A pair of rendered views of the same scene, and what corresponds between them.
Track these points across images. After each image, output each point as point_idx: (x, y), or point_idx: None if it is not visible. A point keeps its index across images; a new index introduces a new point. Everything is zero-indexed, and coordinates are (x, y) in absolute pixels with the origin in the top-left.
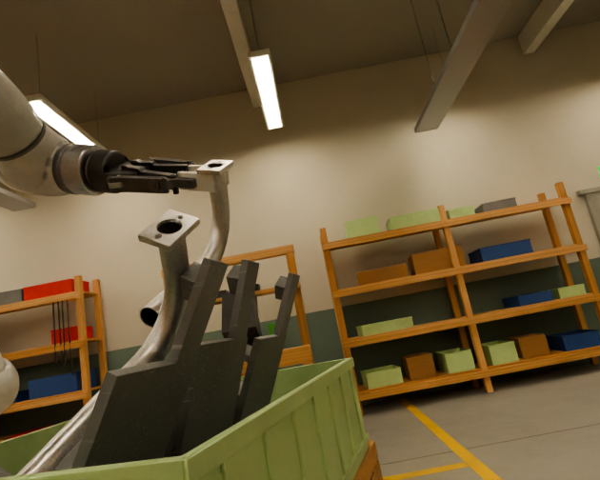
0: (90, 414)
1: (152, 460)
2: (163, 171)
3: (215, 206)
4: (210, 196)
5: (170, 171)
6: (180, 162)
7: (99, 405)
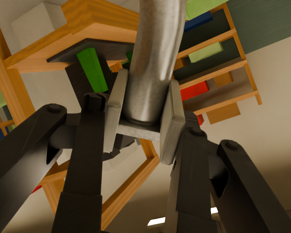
0: None
1: None
2: (170, 208)
3: (136, 35)
4: (135, 61)
5: (172, 187)
6: (215, 204)
7: None
